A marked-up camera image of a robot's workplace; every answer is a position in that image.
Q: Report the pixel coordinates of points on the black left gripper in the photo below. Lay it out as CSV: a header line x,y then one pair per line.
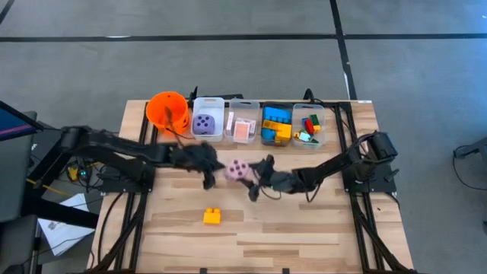
x,y
190,157

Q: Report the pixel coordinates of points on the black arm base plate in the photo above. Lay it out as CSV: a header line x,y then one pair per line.
x,y
114,187
380,182

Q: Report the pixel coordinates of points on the orange pumpkin bucket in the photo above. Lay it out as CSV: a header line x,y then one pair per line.
x,y
167,108

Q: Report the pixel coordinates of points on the dark grey plastic bin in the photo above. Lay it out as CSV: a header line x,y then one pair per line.
x,y
277,104

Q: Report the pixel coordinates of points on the small yellow toy brick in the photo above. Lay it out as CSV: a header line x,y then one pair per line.
x,y
317,128

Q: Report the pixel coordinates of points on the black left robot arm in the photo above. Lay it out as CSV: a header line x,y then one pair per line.
x,y
114,148

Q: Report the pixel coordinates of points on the clear plastic bin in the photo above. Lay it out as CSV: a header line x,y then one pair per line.
x,y
243,108
304,110

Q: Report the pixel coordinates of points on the yellow hollow toy brick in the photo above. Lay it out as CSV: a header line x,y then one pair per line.
x,y
212,217

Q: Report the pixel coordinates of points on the orange-yellow toy brick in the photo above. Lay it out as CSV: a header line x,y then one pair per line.
x,y
269,124

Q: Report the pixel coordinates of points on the large yellow toy brick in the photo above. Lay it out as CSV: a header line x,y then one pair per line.
x,y
284,131

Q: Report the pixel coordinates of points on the purple foam die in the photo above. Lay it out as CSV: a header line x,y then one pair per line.
x,y
203,124

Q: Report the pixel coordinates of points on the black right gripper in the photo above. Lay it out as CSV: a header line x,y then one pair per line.
x,y
283,182

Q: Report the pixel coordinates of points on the black aluminium table frame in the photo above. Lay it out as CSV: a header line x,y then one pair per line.
x,y
142,125

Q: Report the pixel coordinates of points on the mint toy brick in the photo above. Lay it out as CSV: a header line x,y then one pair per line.
x,y
304,136

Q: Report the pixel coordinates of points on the yellow connector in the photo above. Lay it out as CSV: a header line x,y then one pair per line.
x,y
72,173

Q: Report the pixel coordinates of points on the white plastic bin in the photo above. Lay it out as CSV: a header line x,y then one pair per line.
x,y
207,106

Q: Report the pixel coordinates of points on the pink foam die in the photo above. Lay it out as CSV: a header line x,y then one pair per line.
x,y
237,170

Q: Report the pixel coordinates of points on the long blue toy brick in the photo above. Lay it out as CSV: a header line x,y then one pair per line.
x,y
277,114

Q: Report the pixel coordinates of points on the monitor with blue screen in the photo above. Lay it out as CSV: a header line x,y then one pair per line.
x,y
15,123

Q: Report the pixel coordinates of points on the small green toy brick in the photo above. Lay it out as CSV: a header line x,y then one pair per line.
x,y
314,141

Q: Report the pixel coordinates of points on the black monitor stand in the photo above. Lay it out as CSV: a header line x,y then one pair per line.
x,y
57,213

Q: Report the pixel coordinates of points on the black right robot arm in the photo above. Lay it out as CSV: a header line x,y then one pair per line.
x,y
342,163

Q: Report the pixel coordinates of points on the red toy brick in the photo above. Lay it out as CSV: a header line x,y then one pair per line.
x,y
309,126

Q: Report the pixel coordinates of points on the white paper sheet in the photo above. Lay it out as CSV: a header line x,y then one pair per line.
x,y
64,232

